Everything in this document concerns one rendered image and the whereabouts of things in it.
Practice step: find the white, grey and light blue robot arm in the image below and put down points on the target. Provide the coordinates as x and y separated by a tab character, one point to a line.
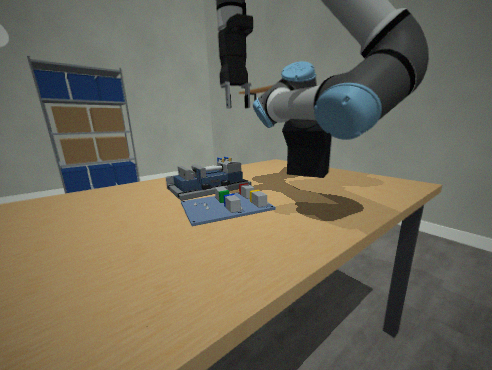
353	102

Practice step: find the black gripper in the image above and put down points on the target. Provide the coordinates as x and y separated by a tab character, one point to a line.
233	29

